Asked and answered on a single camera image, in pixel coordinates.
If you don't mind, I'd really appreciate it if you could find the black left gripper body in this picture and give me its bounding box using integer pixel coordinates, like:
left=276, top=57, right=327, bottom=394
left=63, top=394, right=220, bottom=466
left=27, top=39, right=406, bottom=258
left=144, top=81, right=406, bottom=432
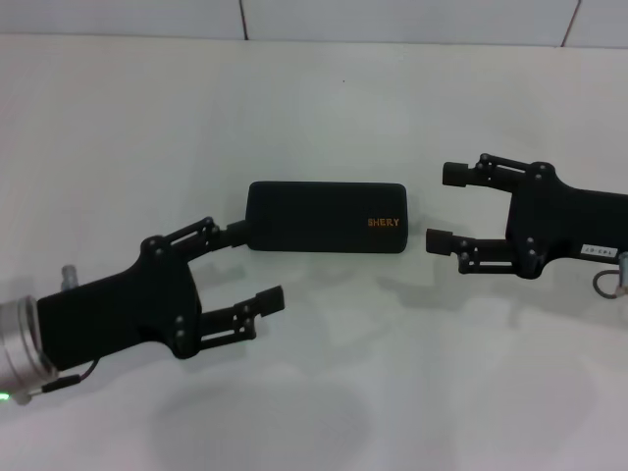
left=36, top=235, right=203, bottom=370

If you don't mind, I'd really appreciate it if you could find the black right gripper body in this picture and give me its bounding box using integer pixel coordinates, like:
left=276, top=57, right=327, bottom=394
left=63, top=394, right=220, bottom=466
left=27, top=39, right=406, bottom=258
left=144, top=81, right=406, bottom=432
left=504, top=160, right=628, bottom=282

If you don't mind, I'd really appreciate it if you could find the black glasses case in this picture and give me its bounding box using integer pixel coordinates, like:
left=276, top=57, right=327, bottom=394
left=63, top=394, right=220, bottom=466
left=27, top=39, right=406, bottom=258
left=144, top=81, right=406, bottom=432
left=243, top=180, right=408, bottom=255

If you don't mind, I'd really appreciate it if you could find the left gripper connector cable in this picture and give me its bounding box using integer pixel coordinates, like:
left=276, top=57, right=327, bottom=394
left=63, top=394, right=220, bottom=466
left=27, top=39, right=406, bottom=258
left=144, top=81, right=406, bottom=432
left=41, top=264, right=102, bottom=393

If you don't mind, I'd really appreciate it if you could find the gripper connector cable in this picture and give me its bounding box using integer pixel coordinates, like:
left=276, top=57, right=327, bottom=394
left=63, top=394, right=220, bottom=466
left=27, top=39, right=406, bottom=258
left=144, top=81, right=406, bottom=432
left=592, top=250, right=628, bottom=300
left=41, top=264, right=102, bottom=393

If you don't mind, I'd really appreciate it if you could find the right gripper connector cable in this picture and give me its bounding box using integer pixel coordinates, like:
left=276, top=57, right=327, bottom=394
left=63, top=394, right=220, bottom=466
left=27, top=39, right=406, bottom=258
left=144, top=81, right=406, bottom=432
left=592, top=250, right=628, bottom=300

